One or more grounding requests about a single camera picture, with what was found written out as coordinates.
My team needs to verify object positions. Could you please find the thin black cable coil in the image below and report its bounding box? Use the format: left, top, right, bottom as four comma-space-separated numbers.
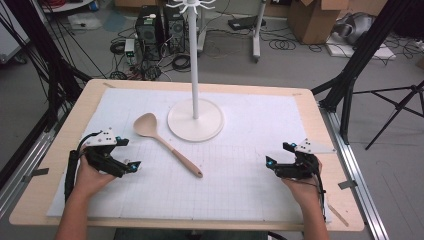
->
268, 38, 297, 52

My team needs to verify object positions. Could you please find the flat black device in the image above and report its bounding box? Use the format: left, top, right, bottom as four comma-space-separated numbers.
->
227, 15, 267, 32

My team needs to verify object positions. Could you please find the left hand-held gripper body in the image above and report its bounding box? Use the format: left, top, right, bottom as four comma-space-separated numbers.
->
83, 127, 130, 179

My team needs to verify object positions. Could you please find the grey bag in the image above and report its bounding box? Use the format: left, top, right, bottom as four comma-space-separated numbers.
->
332, 12, 376, 45

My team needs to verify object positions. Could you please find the person's left hand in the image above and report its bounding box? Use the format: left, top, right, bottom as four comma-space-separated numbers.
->
73, 154, 118, 198

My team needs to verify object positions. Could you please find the person's right hand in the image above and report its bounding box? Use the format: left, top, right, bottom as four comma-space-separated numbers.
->
281, 158, 324, 208

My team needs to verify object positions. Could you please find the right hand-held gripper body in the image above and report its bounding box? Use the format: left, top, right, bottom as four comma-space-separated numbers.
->
273, 138, 336, 181

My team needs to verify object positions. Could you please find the thick black cable coil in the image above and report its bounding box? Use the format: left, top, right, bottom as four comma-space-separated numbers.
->
171, 54, 192, 71

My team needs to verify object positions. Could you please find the large cardboard box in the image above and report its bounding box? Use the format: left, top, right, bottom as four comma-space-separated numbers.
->
287, 0, 351, 46

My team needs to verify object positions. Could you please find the black metal frame post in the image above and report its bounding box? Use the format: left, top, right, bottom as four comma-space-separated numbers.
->
0, 0, 93, 132
311, 0, 418, 145

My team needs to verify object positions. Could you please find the black tripod stand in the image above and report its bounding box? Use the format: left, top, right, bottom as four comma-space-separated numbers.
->
352, 79, 424, 151

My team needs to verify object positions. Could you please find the beige serving spoon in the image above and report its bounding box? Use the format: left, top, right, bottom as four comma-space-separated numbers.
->
132, 112, 204, 179

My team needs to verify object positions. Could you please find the aluminium table rail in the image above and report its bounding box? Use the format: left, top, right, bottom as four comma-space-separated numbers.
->
0, 128, 58, 218
319, 106, 390, 240

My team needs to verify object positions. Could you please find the small white power box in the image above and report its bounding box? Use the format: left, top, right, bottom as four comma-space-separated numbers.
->
124, 38, 136, 58

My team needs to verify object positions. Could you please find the white foam board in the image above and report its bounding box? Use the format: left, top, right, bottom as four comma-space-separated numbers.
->
324, 32, 398, 61

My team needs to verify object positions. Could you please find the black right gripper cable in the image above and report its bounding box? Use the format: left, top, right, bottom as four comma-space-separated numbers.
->
293, 163, 328, 223

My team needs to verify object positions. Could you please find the white grid mat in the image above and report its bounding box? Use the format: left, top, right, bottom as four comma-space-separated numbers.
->
46, 87, 334, 224

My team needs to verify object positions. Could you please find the grey metal bracket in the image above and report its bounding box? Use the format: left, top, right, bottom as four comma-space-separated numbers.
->
337, 179, 358, 191
21, 167, 50, 183

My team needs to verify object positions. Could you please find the white hook rack stand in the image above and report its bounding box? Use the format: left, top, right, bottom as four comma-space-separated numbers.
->
165, 0, 225, 143

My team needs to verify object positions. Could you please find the white floor stand leg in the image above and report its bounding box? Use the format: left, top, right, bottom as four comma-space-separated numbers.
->
251, 0, 268, 64

